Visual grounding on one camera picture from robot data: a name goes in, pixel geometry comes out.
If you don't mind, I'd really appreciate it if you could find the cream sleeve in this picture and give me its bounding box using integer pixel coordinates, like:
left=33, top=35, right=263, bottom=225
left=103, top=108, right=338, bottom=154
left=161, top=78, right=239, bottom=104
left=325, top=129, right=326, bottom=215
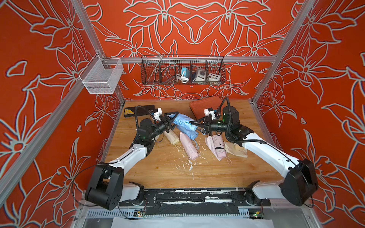
left=224, top=142, right=248, bottom=158

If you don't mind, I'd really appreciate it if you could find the white mesh basket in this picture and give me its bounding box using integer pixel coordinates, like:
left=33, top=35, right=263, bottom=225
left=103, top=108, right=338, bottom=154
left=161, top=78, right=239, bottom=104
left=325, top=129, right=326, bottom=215
left=79, top=59, right=124, bottom=95

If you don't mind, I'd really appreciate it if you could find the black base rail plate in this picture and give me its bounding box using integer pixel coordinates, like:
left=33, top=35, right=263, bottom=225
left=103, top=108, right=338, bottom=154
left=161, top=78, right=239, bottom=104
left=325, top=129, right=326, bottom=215
left=118, top=188, right=271, bottom=219

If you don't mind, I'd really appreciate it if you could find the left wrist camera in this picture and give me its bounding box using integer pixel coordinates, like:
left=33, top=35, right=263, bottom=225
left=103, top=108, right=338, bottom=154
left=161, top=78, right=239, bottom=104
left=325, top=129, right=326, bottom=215
left=153, top=108, right=163, bottom=122

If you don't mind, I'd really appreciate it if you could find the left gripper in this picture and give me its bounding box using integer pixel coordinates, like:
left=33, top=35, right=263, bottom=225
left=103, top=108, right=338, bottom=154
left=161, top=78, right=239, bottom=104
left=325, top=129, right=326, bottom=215
left=148, top=112, right=179, bottom=142

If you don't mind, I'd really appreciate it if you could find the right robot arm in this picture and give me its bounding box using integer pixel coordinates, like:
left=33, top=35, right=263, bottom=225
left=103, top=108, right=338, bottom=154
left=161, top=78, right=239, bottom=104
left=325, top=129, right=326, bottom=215
left=191, top=98, right=319, bottom=206

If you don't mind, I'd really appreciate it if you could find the pink sleeved umbrella long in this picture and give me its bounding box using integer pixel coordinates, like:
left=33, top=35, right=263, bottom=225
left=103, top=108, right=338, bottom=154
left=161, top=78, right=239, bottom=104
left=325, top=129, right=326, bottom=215
left=180, top=132, right=199, bottom=160

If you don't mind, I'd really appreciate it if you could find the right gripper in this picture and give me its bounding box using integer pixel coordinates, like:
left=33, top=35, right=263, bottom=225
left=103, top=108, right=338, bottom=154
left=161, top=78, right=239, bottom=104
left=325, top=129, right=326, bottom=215
left=191, top=116, right=232, bottom=138

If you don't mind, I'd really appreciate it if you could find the black yellow tool box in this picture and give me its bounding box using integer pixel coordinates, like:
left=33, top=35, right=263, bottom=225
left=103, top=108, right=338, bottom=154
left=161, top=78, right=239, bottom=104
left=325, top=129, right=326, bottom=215
left=123, top=104, right=155, bottom=118

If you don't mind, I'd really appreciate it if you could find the light blue sleeved umbrella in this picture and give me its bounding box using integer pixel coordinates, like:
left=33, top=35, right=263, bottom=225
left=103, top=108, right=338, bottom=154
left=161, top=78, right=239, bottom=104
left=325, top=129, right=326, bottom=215
left=177, top=125, right=198, bottom=140

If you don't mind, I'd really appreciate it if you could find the cream sleeved umbrella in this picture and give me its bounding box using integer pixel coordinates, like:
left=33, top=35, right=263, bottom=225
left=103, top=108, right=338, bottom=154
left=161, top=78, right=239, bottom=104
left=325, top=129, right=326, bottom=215
left=163, top=130, right=180, bottom=145

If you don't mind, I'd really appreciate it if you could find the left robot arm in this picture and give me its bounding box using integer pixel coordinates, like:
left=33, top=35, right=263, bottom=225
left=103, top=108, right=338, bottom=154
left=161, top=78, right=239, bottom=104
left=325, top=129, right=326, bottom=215
left=85, top=105, right=179, bottom=211

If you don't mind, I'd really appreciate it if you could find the black wire wall basket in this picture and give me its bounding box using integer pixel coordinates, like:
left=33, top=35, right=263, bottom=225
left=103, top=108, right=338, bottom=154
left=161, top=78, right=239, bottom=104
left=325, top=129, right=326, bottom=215
left=141, top=54, right=226, bottom=86

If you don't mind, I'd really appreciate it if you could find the red plastic tool case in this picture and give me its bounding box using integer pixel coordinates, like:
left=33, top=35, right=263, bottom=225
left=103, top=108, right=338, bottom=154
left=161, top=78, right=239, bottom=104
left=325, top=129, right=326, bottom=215
left=189, top=96, right=222, bottom=119

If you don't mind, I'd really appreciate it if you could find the pink sleeved umbrella short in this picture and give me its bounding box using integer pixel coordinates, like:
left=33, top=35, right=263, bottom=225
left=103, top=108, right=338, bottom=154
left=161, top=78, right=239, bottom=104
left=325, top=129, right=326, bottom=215
left=212, top=135, right=232, bottom=165

